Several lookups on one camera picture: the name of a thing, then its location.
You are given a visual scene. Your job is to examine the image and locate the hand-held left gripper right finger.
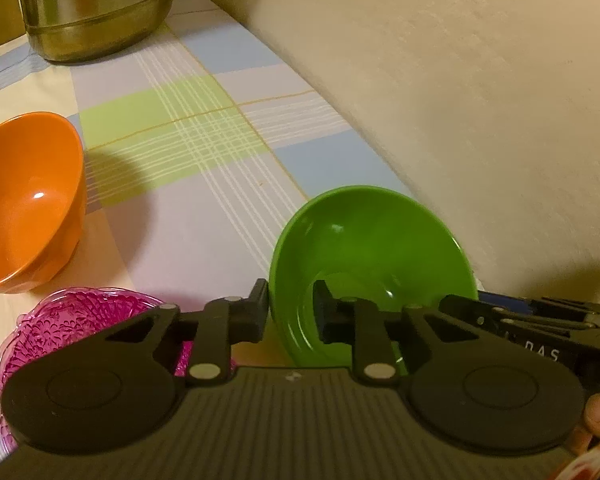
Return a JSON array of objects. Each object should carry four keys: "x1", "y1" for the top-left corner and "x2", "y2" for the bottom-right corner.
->
[{"x1": 313, "y1": 280, "x2": 487, "y2": 387}]

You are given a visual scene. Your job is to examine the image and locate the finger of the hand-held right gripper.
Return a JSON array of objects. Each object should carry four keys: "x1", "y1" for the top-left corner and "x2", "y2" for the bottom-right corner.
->
[{"x1": 439, "y1": 291, "x2": 600, "y2": 343}]

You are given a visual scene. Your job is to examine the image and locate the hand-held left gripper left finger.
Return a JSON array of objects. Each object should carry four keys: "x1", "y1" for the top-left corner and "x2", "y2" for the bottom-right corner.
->
[{"x1": 105, "y1": 280, "x2": 272, "y2": 387}]

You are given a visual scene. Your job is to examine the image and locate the large green plastic bowl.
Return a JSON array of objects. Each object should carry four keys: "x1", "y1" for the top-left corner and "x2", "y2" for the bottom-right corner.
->
[{"x1": 269, "y1": 186, "x2": 479, "y2": 367}]

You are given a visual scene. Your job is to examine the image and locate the small pink glass plate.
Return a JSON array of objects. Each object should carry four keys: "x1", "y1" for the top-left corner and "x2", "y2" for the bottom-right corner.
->
[
  {"x1": 15, "y1": 290, "x2": 173, "y2": 361},
  {"x1": 10, "y1": 289, "x2": 181, "y2": 376}
]

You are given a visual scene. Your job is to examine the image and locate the large pink glass plate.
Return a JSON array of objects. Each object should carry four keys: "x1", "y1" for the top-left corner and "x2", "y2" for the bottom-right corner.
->
[{"x1": 0, "y1": 287, "x2": 197, "y2": 453}]

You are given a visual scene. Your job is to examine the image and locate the orange plastic bowl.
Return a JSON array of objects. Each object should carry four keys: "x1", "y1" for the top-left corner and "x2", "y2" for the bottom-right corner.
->
[{"x1": 0, "y1": 111, "x2": 87, "y2": 295}]

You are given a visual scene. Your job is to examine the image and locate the checked pastel tablecloth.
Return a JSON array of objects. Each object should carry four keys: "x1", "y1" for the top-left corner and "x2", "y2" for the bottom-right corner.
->
[{"x1": 0, "y1": 0, "x2": 481, "y2": 461}]

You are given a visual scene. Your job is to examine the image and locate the steel steamer pot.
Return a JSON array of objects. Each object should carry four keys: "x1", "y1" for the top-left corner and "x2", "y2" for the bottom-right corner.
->
[{"x1": 0, "y1": 0, "x2": 177, "y2": 64}]

